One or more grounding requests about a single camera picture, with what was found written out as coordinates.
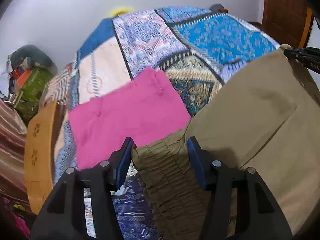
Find folded pink pants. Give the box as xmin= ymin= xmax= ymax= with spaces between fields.
xmin=69 ymin=68 xmax=190 ymax=170

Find patchwork blue bed cover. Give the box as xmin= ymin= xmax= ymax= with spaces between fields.
xmin=46 ymin=7 xmax=280 ymax=239

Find green patterned bag pile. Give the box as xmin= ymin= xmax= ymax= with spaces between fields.
xmin=7 ymin=67 xmax=53 ymax=125

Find grey plush on pile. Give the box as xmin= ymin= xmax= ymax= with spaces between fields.
xmin=8 ymin=44 xmax=57 ymax=76

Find yellow item behind bed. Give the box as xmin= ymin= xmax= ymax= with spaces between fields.
xmin=109 ymin=7 xmax=133 ymax=18

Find striped pink curtain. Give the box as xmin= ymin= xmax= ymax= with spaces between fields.
xmin=1 ymin=101 xmax=28 ymax=203

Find wooden headboard panel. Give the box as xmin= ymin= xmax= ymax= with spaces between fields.
xmin=24 ymin=100 xmax=59 ymax=214

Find olive khaki pants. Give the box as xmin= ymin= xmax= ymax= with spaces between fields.
xmin=132 ymin=44 xmax=319 ymax=239

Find brown wooden door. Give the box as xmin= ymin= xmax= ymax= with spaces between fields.
xmin=262 ymin=0 xmax=313 ymax=48

